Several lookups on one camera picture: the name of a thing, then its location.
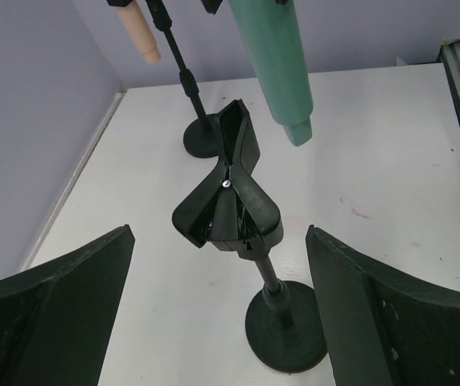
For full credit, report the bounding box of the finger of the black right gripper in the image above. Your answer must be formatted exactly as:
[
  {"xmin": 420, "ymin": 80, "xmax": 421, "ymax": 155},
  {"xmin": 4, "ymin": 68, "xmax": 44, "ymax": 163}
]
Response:
[{"xmin": 202, "ymin": 0, "xmax": 223, "ymax": 14}]

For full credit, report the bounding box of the mint green microphone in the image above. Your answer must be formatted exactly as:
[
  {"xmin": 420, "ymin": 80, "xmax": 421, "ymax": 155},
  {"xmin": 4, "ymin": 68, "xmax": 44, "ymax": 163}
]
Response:
[{"xmin": 229, "ymin": 0, "xmax": 314, "ymax": 146}]

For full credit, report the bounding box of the black clip round-base stand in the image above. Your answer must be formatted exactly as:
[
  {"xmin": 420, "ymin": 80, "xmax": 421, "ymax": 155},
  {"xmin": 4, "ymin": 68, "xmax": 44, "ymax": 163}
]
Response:
[{"xmin": 172, "ymin": 100, "xmax": 327, "ymax": 373}]

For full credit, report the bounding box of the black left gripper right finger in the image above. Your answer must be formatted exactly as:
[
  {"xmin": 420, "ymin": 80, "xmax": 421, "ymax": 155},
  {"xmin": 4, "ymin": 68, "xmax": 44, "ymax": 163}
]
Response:
[{"xmin": 306, "ymin": 226, "xmax": 460, "ymax": 385}]

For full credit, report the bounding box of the peach microphone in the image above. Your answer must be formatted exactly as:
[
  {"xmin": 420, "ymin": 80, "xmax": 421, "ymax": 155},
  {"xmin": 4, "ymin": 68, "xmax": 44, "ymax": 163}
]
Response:
[{"xmin": 116, "ymin": 1, "xmax": 161, "ymax": 64}]

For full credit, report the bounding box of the black round-base microphone stand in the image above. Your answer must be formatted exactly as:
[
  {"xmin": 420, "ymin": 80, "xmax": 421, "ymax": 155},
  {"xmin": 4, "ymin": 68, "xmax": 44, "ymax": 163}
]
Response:
[{"xmin": 105, "ymin": 0, "xmax": 225, "ymax": 158}]

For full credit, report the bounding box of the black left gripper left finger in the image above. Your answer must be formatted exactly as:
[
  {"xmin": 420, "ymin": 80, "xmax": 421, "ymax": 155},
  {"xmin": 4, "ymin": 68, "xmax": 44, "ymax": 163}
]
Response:
[{"xmin": 0, "ymin": 225, "xmax": 135, "ymax": 385}]

